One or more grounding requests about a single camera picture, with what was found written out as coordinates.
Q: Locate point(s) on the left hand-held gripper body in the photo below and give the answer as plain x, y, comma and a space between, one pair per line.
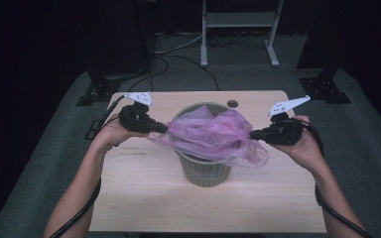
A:
134, 117

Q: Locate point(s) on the black table bracket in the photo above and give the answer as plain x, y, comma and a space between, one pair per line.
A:
91, 130

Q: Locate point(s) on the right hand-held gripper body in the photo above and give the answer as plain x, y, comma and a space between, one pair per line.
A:
284, 132

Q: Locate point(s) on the person's right hand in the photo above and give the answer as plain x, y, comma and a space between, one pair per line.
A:
306, 148

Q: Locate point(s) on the black metal stand base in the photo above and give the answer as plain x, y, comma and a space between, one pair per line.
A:
101, 90
324, 90

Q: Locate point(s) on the pink plastic bag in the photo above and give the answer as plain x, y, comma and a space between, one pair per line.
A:
211, 135

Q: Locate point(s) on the white metal stand frame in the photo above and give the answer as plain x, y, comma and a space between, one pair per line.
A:
241, 19

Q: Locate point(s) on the green plastic bin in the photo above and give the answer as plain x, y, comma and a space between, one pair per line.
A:
201, 173

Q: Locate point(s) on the person's left hand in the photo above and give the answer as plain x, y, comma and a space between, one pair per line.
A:
112, 134

